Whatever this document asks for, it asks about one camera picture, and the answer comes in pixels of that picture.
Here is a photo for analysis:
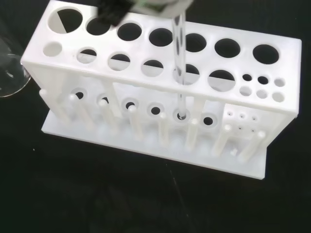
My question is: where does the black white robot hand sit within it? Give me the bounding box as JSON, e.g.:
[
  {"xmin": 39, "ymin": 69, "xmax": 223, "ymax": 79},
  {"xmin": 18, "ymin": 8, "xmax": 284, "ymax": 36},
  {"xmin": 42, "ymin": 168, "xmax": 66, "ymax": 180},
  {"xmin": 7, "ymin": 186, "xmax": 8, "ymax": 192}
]
[{"xmin": 96, "ymin": 0, "xmax": 195, "ymax": 27}]

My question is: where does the white test tube rack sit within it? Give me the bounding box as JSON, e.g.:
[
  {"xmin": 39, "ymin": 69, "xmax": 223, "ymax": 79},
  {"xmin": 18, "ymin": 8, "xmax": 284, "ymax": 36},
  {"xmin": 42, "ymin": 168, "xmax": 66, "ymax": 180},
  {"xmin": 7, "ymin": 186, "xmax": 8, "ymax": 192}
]
[{"xmin": 20, "ymin": 0, "xmax": 302, "ymax": 181}]

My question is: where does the small clear glass beaker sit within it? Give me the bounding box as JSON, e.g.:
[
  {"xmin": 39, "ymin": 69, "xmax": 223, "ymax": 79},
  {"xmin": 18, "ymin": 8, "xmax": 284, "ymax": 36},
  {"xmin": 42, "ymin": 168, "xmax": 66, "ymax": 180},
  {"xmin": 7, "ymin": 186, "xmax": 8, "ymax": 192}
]
[{"xmin": 0, "ymin": 18, "xmax": 32, "ymax": 98}]

